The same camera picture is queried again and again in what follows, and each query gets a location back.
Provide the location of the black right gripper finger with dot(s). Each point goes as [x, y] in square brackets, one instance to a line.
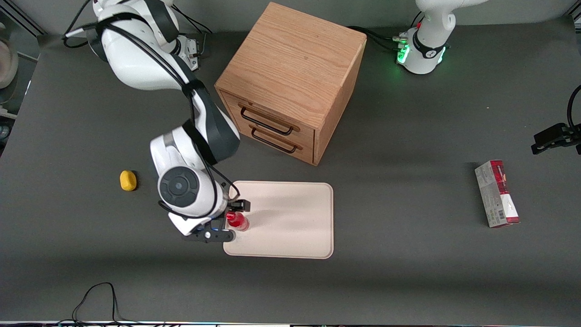
[213, 236]
[239, 205]

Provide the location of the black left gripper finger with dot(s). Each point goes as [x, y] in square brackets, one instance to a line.
[553, 135]
[541, 148]

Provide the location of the red coke bottle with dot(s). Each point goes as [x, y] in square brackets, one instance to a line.
[240, 223]

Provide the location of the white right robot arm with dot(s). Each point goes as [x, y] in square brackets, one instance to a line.
[136, 63]

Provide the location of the beige plastic tray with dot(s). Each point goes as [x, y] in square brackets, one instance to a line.
[290, 222]

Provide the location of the grey red carton box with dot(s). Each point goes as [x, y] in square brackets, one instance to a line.
[497, 195]

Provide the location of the yellow lemon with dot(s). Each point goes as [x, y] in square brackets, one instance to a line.
[128, 180]

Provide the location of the wooden drawer cabinet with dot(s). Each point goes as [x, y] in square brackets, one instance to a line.
[290, 59]

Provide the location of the beige background object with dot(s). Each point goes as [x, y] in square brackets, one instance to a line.
[7, 59]

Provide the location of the aluminium frame rail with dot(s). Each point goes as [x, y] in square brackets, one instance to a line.
[27, 20]

